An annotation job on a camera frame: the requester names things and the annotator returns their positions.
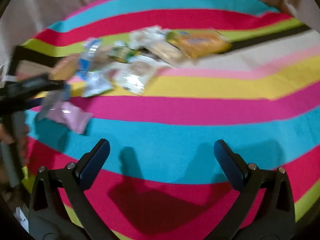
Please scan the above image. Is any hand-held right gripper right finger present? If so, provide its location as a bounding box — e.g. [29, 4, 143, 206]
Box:
[200, 139, 297, 240]

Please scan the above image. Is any pale pink snack packet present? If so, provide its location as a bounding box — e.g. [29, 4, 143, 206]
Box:
[36, 92, 93, 134]

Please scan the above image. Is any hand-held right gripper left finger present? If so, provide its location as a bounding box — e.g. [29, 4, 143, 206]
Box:
[28, 138, 118, 240]

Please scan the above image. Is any pink embroidered curtain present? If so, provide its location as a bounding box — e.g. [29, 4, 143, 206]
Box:
[0, 0, 320, 63]

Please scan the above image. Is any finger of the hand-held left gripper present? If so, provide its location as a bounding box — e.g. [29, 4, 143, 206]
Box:
[24, 97, 49, 112]
[24, 74, 72, 97]

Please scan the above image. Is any striped colourful cloth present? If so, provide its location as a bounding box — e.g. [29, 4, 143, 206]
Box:
[21, 0, 320, 240]

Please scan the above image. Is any pile of assorted snack packets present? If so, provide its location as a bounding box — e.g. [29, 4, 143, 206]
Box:
[50, 26, 232, 98]

